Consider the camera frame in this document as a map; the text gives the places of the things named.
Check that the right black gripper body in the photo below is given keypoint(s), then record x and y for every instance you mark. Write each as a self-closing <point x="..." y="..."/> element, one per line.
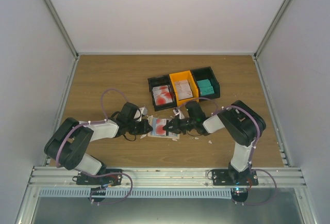
<point x="187" y="125"/>

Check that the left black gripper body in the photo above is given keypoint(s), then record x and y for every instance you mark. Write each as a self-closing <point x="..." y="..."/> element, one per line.
<point x="135" y="129"/>

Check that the beige card holder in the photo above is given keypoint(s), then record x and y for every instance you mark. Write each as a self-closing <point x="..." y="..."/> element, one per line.
<point x="151" y="121"/>

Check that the red white credit card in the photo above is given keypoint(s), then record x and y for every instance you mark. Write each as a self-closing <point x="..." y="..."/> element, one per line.
<point x="159" y="125"/>

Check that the yellow bin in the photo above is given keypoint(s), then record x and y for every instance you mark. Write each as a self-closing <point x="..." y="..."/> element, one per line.
<point x="182" y="76"/>

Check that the black bin with red cards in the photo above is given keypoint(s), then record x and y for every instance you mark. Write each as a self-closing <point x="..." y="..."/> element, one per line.
<point x="159" y="81"/>

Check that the black bin with teal cards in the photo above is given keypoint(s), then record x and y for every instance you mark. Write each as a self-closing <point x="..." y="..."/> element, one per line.
<point x="207" y="73"/>

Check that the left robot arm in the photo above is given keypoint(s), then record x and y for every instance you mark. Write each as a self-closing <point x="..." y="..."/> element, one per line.
<point x="68" y="145"/>

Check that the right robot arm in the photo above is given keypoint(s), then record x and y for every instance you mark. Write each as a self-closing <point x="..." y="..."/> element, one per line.
<point x="243" y="124"/>

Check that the white patterned card stack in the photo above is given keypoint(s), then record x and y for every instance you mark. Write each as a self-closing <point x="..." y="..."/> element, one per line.
<point x="183" y="89"/>

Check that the red white card stack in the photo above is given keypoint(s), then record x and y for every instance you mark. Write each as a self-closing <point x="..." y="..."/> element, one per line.
<point x="162" y="95"/>

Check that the teal card stack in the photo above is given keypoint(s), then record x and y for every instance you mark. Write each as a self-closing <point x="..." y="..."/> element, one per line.
<point x="205" y="87"/>

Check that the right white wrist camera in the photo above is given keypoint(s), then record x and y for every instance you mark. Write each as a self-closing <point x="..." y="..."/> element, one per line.
<point x="178" y="113"/>

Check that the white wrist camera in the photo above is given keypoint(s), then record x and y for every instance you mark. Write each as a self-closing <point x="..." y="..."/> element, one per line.
<point x="140" y="113"/>
<point x="178" y="113"/>

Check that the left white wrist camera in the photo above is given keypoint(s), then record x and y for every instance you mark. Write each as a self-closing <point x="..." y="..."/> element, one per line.
<point x="140" y="113"/>

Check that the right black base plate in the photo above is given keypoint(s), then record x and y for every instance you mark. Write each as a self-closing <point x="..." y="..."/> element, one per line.
<point x="226" y="177"/>

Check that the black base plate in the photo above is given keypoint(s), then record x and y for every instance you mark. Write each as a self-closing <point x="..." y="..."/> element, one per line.
<point x="226" y="177"/>
<point x="111" y="180"/>

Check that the grey slotted cable duct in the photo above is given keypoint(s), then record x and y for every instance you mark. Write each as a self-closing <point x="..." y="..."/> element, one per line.
<point x="139" y="193"/>

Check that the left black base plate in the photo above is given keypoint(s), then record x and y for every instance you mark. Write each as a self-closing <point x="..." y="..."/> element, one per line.
<point x="111" y="180"/>

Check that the aluminium front rail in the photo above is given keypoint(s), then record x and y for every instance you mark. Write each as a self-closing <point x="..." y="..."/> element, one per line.
<point x="168" y="177"/>

